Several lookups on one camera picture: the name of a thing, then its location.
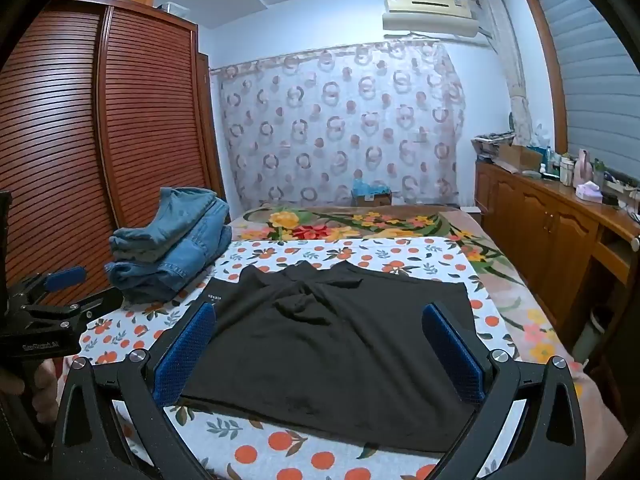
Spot wooden sideboard cabinet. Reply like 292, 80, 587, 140
472, 157, 640, 358

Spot floral blanket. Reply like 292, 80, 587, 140
227, 204, 576, 366

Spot black pants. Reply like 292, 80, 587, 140
177, 260, 476, 453

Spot faded folded jeans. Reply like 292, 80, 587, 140
110, 187, 226, 263

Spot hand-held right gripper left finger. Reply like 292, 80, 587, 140
52, 302, 218, 480

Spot circle pattern curtain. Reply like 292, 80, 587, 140
210, 40, 467, 207

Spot white air conditioner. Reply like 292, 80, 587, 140
382, 0, 482, 39

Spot cardboard box with blue bag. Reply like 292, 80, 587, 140
350, 178, 394, 207

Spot person's left hand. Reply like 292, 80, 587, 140
0, 360, 58, 416

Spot wooden louvered wardrobe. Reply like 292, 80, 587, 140
0, 0, 226, 311

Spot blue denim folded jeans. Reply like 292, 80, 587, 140
105, 205, 233, 304

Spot open cardboard box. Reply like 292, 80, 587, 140
495, 144, 544, 174

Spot wooden window frame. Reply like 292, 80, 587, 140
517, 0, 569, 157

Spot grey window blind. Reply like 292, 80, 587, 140
537, 0, 640, 173

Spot bunched lace curtain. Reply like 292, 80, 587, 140
477, 0, 534, 147

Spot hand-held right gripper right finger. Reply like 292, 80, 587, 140
422, 302, 588, 480

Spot pink tissue pack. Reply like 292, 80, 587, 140
575, 183, 604, 205

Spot basket of papers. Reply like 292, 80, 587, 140
472, 131, 516, 162

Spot pink bottle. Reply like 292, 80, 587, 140
574, 148, 594, 188

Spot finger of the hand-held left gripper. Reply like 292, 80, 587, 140
7, 266, 87, 303
25, 291, 124, 326

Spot pink fuzzy cloth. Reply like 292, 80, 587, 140
570, 362, 630, 468

